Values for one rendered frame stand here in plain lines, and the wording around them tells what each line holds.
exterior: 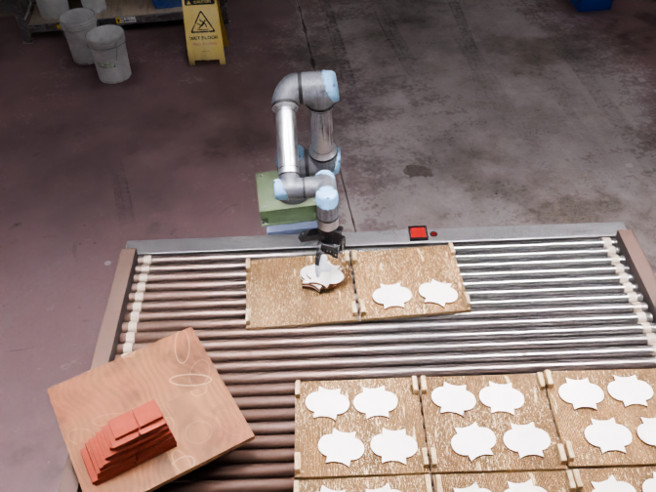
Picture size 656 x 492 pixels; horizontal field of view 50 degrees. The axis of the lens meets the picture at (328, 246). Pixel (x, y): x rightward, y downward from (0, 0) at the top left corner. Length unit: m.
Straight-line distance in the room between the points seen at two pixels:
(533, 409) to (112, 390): 1.36
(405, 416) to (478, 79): 3.86
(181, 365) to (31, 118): 3.70
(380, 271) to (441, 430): 0.72
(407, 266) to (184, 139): 2.78
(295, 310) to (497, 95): 3.38
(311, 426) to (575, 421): 0.84
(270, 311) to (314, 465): 0.65
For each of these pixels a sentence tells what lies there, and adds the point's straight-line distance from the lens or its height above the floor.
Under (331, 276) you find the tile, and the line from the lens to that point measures 2.67.
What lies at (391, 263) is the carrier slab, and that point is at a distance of 2.80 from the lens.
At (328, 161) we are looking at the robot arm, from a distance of 2.90.
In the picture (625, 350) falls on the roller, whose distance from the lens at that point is 2.71.
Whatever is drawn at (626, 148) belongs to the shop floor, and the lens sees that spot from 5.29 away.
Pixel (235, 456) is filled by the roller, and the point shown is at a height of 0.92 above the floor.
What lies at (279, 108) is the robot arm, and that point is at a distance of 2.60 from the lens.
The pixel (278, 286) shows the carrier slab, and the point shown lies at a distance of 2.72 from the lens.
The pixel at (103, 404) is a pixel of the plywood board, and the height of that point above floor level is 1.04.
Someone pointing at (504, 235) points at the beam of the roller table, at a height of 0.92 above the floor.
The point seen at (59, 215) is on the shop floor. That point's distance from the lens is 4.80.
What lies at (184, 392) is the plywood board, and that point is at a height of 1.04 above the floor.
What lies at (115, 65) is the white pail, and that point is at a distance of 5.95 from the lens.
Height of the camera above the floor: 2.92
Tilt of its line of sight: 44 degrees down
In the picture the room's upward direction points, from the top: 2 degrees counter-clockwise
